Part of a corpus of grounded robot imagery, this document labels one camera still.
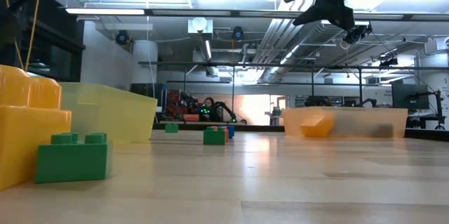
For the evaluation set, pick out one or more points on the large yellow block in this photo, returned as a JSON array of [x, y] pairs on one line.
[[24, 139], [315, 127]]

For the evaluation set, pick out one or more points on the small blue block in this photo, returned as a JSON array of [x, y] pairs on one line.
[[231, 132]]

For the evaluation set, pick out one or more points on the small green block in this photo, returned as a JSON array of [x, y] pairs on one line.
[[73, 162], [171, 128], [214, 137]]

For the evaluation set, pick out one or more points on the black background robot arm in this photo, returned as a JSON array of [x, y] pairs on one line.
[[226, 106], [186, 103]]

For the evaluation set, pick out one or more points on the person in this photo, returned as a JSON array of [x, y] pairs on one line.
[[209, 104], [319, 102]]

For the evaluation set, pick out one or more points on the orange translucent plastic bin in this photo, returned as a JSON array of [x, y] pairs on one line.
[[350, 122]]

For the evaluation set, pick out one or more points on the black background monitor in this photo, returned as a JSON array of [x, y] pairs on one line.
[[410, 95]]

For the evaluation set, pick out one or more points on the black background table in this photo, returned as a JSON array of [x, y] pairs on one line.
[[421, 133], [263, 128]]

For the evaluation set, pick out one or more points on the orange background box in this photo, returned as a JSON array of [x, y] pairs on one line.
[[191, 117]]

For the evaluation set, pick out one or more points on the red background equipment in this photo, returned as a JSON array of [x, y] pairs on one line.
[[173, 106]]

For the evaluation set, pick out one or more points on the black background cabinet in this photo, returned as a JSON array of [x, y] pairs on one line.
[[147, 88]]

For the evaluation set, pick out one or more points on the long ceiling light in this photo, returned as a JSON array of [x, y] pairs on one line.
[[105, 11]]

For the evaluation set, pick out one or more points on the yellow translucent plastic bin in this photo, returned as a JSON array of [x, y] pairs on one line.
[[112, 115]]

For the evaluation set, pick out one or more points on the silver ventilation duct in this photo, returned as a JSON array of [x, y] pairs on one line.
[[277, 41]]

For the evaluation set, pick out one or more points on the black overhead rail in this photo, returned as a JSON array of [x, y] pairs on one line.
[[245, 14]]

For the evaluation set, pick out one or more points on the black ceiling camera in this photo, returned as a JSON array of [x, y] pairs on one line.
[[122, 38], [238, 33]]

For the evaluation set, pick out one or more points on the black background station frame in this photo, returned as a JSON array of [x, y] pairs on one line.
[[245, 64]]

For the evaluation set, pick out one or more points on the dark wall panel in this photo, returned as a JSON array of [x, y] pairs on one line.
[[63, 59]]

